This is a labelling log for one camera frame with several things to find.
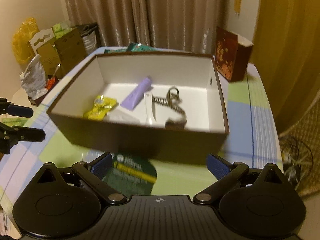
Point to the brown cardboard box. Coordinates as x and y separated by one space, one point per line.
68 51

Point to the yellow plastic bag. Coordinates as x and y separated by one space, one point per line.
20 43

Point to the white hanger card box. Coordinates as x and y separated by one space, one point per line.
42 37

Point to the checked tablecloth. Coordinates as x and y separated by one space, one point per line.
252 139

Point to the brown storage box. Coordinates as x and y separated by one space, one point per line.
115 75

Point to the purple velvet scrunchie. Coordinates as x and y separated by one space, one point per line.
176 124

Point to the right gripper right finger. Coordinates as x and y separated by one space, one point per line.
228 176

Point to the purple cream tube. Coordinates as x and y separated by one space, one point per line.
136 95

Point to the dark red gift bag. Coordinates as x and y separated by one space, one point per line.
232 54

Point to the beige curtain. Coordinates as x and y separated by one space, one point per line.
187 25

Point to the white ceramic spoon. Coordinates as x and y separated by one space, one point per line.
150 119

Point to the dark green face mask pouch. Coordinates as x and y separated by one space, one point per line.
131 175

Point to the clear floss pick box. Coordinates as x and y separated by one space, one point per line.
119 116

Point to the quilted beige chair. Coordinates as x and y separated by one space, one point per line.
299 147

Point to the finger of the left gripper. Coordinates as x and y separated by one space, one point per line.
10 108
11 136

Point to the white crumpled plastic bag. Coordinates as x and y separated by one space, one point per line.
34 79

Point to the yellow nut snack packet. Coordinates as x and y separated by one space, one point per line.
101 106

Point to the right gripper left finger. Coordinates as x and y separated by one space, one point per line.
92 174

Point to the tortoiseshell hair claw clip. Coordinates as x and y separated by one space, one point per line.
172 100

